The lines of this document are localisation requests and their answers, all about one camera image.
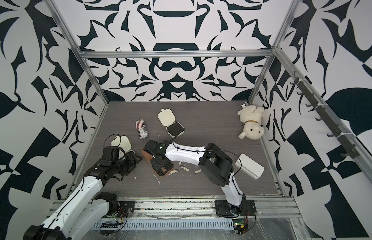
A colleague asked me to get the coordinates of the brown nail kit case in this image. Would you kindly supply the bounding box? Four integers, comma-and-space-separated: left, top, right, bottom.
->
141, 150, 174, 178

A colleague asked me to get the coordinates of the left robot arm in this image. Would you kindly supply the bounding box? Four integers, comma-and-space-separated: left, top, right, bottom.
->
23, 146, 143, 240

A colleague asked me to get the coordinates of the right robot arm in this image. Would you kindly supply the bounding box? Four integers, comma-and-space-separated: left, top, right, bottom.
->
142, 140, 246, 214

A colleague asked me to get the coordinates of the cream nail kit case left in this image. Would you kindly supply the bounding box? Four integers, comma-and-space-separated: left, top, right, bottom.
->
111, 136, 132, 159

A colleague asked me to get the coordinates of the cream nail kit case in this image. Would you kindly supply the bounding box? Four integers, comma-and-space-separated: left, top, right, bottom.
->
111, 136, 132, 159
158, 109, 185, 139

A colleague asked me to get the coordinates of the small cream clipper left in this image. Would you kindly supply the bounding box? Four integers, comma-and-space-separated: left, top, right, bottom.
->
168, 169, 180, 176

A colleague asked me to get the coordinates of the small cream clipper middle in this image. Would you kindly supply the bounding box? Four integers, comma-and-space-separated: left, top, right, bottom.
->
181, 166, 190, 172

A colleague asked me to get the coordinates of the cream nail kit case centre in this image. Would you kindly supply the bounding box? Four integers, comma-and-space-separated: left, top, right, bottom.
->
158, 109, 185, 139

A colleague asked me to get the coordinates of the crushed flag print can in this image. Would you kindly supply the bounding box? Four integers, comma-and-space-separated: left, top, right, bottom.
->
135, 119, 149, 140

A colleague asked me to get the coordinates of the left circuit board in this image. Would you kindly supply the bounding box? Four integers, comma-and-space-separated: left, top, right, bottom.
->
99, 222, 120, 235

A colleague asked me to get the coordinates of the circuit board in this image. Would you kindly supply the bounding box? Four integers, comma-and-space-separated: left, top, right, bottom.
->
233, 219, 249, 235
99, 222, 120, 235

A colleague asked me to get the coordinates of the white box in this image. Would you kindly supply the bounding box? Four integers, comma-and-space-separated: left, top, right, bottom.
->
235, 154, 265, 180

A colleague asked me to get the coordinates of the white teddy bear plush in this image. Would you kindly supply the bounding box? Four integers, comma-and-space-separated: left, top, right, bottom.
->
237, 106, 265, 140

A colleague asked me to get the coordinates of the right circuit board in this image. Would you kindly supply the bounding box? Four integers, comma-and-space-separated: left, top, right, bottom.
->
233, 219, 249, 235

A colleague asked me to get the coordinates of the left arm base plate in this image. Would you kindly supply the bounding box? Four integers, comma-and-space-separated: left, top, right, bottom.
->
107, 201, 136, 219

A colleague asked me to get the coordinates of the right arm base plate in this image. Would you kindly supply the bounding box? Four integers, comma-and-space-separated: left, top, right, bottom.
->
215, 200, 257, 218

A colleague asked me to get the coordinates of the wall hook rail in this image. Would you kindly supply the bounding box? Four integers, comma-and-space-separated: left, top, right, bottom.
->
291, 73, 361, 159

